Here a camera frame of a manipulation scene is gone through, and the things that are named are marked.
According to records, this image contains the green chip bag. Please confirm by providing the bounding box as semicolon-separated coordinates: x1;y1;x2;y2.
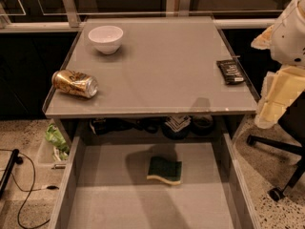
45;123;70;161

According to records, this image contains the black snack packet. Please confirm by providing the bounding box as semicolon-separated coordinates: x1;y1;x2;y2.
216;60;244;85

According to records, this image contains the green yellow sponge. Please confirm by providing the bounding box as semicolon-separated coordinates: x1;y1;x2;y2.
147;156;182;185

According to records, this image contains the clear plastic bin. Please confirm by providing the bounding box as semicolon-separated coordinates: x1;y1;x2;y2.
36;131;67;169

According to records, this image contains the glass railing panel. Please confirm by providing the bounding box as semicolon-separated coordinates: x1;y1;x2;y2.
0;0;292;24

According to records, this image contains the gold soda can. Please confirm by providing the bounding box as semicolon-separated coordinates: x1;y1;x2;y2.
51;70;98;98

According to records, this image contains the black floor cable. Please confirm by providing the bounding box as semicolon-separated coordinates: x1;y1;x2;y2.
0;148;60;229

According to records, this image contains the white ceramic bowl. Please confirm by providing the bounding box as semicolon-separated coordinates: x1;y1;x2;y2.
88;26;124;54

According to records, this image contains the grey cabinet counter unit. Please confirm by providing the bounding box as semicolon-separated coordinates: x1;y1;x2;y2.
42;15;261;145

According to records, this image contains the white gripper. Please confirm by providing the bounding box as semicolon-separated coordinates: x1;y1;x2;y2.
251;0;305;129

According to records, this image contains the black office chair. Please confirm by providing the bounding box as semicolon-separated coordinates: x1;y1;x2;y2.
246;93;305;202

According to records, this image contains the grey open top drawer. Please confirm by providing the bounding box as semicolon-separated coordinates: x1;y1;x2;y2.
48;135;260;229

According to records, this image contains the black bar stand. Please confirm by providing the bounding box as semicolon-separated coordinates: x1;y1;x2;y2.
0;149;23;198

